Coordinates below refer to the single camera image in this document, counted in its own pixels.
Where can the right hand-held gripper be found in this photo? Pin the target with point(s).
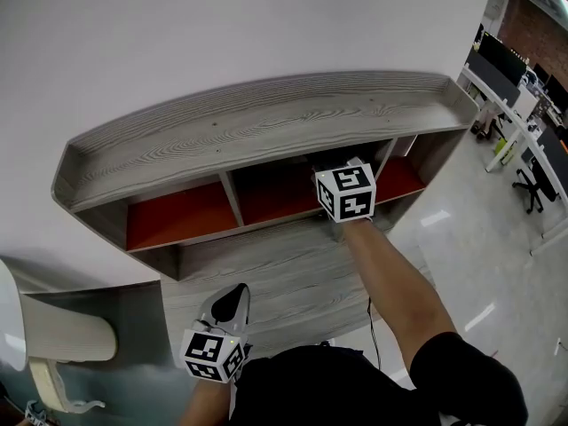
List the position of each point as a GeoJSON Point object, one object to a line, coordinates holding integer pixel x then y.
{"type": "Point", "coordinates": [346, 193]}

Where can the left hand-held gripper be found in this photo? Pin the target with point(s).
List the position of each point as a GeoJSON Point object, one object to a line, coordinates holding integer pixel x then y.
{"type": "Point", "coordinates": [210, 355]}

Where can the grey wood-grain shelf unit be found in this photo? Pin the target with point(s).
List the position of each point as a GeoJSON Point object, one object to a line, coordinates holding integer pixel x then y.
{"type": "Point", "coordinates": [266, 118]}

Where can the person's right forearm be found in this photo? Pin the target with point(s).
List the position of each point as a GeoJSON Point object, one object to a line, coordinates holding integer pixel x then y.
{"type": "Point", "coordinates": [390, 282]}

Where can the person's left forearm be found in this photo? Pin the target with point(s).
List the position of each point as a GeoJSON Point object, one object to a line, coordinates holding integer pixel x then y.
{"type": "Point", "coordinates": [208, 406]}

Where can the black desk divider panel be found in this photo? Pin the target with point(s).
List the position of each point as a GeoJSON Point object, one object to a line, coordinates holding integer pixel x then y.
{"type": "Point", "coordinates": [552, 153]}
{"type": "Point", "coordinates": [492, 78]}

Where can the long white office desk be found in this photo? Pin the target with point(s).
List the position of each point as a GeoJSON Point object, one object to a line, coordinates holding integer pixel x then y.
{"type": "Point", "coordinates": [519, 122]}

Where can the large black monitor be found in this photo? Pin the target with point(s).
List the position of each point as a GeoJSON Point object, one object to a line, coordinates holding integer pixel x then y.
{"type": "Point", "coordinates": [503, 58]}

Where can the person's black shirt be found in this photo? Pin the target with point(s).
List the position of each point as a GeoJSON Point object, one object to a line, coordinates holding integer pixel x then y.
{"type": "Point", "coordinates": [333, 388]}

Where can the bright green bag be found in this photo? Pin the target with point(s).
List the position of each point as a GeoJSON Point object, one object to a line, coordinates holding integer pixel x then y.
{"type": "Point", "coordinates": [505, 151]}

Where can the black office chair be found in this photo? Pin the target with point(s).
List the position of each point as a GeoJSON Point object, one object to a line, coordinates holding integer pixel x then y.
{"type": "Point", "coordinates": [539, 189]}

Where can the ornate curved-leg chair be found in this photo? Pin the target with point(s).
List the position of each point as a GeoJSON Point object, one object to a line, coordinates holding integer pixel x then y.
{"type": "Point", "coordinates": [44, 384]}

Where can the white floor power socket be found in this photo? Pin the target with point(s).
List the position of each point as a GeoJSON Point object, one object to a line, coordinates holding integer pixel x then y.
{"type": "Point", "coordinates": [558, 347]}

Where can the ceiling light panel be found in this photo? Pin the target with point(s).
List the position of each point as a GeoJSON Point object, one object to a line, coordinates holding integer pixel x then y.
{"type": "Point", "coordinates": [563, 3]}

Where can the white round pedestal table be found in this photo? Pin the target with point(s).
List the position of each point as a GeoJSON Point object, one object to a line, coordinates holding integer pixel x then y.
{"type": "Point", "coordinates": [62, 331]}

